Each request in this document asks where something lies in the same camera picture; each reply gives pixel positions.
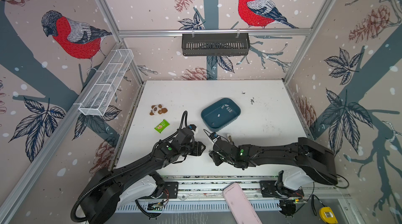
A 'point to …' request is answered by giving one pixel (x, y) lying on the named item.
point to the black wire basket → (215, 44)
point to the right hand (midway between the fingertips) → (209, 155)
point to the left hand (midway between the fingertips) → (202, 148)
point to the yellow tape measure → (327, 215)
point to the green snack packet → (162, 126)
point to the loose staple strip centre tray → (219, 115)
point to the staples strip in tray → (226, 105)
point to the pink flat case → (242, 210)
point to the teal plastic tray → (212, 122)
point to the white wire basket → (104, 82)
